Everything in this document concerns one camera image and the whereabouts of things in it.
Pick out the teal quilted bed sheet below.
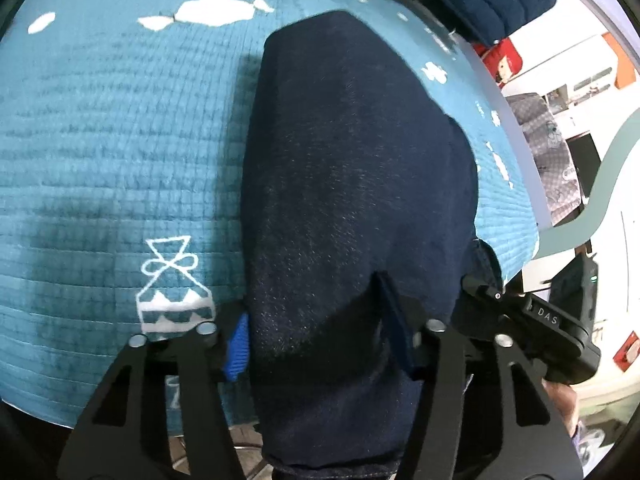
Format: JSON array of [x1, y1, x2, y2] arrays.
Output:
[[1, 0, 539, 427]]

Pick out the person's hand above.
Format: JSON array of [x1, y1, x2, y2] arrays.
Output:
[[541, 379, 579, 439]]

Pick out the checkered covered table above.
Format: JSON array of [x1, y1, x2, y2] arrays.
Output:
[[506, 93, 582, 226]]

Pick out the red cartoon bag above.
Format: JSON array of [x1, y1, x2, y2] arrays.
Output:
[[472, 38, 523, 88]]

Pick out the dark denim shirt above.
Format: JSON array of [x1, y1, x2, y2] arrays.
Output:
[[241, 11, 500, 479]]

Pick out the mint green bunk bed frame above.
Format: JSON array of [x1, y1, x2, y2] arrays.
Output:
[[534, 110, 640, 259]]

